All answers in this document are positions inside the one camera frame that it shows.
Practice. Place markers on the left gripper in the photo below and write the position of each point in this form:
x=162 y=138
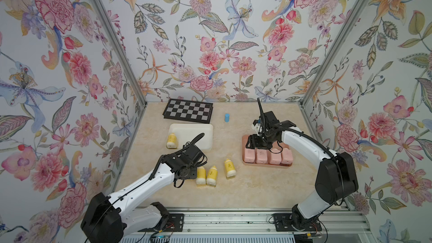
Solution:
x=194 y=175

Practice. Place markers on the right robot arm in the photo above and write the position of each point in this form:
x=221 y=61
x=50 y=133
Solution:
x=336 y=177

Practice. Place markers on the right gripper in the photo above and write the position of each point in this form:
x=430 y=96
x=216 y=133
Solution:
x=253 y=143

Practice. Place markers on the pink storage tray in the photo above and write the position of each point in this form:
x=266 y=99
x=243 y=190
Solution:
x=277 y=148

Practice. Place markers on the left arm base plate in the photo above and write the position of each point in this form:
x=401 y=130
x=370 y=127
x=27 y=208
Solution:
x=174 y=223

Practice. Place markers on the white storage tray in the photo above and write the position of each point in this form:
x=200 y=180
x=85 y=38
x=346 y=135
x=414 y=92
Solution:
x=187 y=132

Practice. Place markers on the pink sharpener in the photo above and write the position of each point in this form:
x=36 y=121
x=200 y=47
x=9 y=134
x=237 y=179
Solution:
x=261 y=156
x=249 y=155
x=287 y=157
x=274 y=158

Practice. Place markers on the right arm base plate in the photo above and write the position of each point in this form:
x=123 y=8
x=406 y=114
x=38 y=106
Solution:
x=285 y=222

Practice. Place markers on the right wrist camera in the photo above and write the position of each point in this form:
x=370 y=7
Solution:
x=257 y=127

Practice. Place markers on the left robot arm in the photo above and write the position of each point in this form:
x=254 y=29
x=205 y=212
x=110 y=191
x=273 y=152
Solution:
x=111 y=217

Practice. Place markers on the yellow sharpener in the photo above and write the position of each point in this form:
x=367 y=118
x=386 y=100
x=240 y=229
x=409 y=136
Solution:
x=172 y=142
x=201 y=176
x=230 y=169
x=212 y=176

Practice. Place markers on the black white checkerboard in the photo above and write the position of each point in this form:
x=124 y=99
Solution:
x=191 y=111

